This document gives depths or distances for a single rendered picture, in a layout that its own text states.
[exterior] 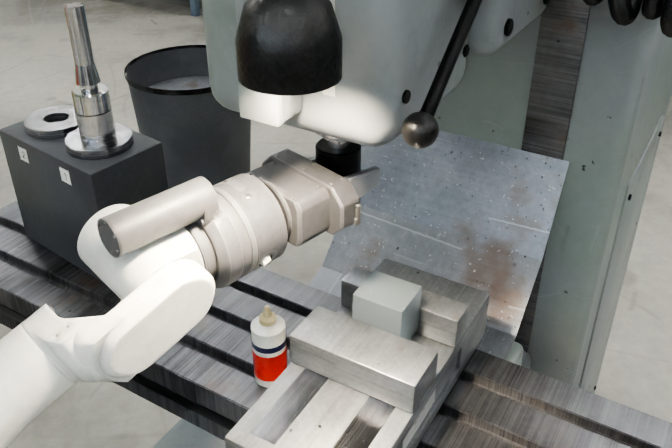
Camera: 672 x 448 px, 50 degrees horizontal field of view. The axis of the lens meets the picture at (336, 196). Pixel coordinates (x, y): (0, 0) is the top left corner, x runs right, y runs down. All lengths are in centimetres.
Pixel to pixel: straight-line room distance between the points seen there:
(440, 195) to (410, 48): 54
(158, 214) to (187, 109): 203
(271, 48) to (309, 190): 24
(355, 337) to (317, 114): 27
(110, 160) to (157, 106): 165
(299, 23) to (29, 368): 33
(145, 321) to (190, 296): 4
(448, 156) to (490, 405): 40
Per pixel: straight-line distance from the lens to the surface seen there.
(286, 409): 77
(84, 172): 98
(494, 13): 74
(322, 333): 79
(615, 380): 240
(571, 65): 101
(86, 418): 226
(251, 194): 65
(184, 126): 265
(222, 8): 64
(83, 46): 98
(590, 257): 113
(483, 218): 109
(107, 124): 102
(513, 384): 92
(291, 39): 46
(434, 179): 111
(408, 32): 59
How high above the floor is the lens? 160
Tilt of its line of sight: 31 degrees down
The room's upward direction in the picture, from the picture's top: straight up
